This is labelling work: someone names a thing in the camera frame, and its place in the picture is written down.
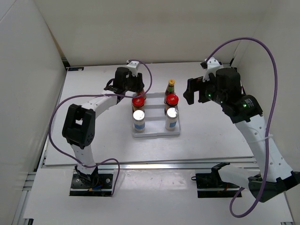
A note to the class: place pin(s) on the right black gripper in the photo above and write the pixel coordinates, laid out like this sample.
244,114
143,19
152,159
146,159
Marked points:
196,85

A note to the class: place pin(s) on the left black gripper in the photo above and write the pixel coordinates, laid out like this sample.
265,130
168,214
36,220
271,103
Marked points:
139,84

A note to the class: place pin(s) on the red-lid sauce jar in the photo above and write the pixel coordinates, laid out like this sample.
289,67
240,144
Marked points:
171,101
138,104

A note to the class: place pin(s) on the tall sauce bottle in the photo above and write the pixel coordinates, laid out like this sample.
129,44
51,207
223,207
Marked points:
141,94
170,89

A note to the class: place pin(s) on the silver-lid white shaker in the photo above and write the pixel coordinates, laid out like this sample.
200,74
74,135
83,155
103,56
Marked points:
171,118
139,120

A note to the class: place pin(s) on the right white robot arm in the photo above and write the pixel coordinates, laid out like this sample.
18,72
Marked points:
248,118

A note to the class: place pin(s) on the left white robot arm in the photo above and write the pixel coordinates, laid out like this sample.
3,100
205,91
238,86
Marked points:
80,122

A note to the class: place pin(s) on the white divided plastic tray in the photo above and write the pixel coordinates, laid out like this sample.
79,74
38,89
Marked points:
155,118

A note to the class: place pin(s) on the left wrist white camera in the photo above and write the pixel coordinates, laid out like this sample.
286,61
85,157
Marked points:
133,66

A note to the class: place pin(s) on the wrist white camera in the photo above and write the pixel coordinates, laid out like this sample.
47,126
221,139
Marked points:
210,65
133,66

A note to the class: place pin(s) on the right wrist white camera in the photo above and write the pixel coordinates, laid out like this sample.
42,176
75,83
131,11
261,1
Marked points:
210,65

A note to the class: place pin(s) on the aluminium right rail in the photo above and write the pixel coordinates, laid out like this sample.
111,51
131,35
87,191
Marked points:
229,66

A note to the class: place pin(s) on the aluminium rail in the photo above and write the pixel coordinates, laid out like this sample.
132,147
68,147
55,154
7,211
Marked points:
229,66
204,164

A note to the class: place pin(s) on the aluminium front rail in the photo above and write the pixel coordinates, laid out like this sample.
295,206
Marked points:
204,164

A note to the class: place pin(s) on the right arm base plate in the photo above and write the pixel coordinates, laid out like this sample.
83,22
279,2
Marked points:
210,185

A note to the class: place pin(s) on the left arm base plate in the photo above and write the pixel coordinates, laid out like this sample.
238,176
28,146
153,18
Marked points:
102,186

